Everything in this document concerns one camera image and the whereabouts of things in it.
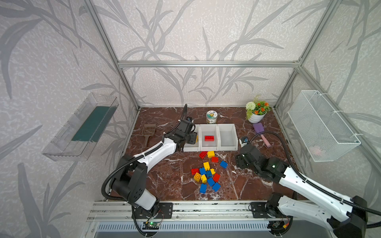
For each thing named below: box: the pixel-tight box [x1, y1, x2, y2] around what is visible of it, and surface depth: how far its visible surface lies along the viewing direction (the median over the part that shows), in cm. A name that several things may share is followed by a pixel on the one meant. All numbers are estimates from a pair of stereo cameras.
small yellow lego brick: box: [200, 174, 207, 184], surface depth 83 cm
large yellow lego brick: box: [193, 172, 202, 183], surface depth 84 cm
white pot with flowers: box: [245, 100, 270, 124], surface depth 104 cm
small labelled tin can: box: [206, 110, 218, 124], surface depth 107 cm
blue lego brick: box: [220, 160, 228, 169], surface depth 91 cm
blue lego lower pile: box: [207, 177, 215, 187], surface depth 84 cm
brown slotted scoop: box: [141, 123, 157, 149], surface depth 108 cm
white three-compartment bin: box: [183, 123, 239, 152], surface depth 101 cm
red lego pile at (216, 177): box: [213, 173, 221, 182], surface depth 86 cm
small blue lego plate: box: [205, 170, 213, 178], surface depth 86 cm
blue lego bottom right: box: [212, 181, 222, 192], surface depth 82 cm
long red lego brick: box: [198, 151, 208, 160], surface depth 94 cm
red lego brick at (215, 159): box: [210, 156, 219, 163], surface depth 93 cm
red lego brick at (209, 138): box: [204, 135, 215, 142], surface depth 101 cm
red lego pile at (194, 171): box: [190, 168, 200, 176], surface depth 87 cm
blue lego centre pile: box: [199, 167, 207, 176], surface depth 87 cm
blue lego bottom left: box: [199, 183, 207, 194], surface depth 82 cm
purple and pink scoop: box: [252, 122, 272, 148], surface depth 107 cm
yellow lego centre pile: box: [202, 161, 211, 172], surface depth 88 cm
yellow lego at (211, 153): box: [207, 150, 215, 159], surface depth 94 cm
